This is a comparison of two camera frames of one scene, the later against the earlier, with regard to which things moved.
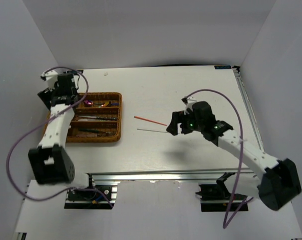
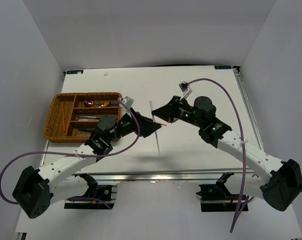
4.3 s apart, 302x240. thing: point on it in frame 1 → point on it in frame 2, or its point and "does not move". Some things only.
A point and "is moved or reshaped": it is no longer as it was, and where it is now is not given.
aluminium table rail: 237,70 does not move
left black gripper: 46,95 → 147,126
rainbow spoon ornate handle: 107,103 does not move
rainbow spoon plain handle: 88,102 does not move
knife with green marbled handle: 92,120 does not move
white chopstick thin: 147,130 is moved or reshaped
